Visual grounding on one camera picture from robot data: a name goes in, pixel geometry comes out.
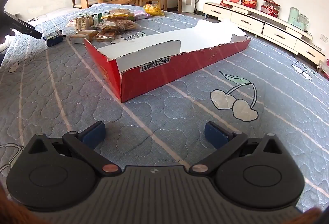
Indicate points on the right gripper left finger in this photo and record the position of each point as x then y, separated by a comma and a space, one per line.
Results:
82, 145

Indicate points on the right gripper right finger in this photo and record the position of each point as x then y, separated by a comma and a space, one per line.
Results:
226, 144

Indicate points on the blue snack packet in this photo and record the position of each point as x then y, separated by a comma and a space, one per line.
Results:
54, 38

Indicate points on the green white snack packet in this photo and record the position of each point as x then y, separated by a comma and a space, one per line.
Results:
97, 18

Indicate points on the red cardboard tray box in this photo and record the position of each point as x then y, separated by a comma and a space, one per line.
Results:
135, 67

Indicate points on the clear bag of round biscuits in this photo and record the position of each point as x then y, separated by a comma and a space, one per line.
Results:
118, 25

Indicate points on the blue quilted cherry bedspread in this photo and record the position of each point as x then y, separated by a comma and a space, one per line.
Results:
260, 90

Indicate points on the brown cookie bag white label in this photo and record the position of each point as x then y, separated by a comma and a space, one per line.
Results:
106, 36

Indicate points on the white tv cabinet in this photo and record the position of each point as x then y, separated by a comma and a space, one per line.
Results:
270, 28

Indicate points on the purple snack packet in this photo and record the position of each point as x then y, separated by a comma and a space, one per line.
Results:
139, 15

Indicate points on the red pavilion gift box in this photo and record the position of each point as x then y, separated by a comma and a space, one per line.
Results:
270, 7

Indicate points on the mint green blender appliance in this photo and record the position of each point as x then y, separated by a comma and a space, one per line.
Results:
297, 19

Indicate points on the yellow snack bag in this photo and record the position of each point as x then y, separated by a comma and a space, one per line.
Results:
153, 10

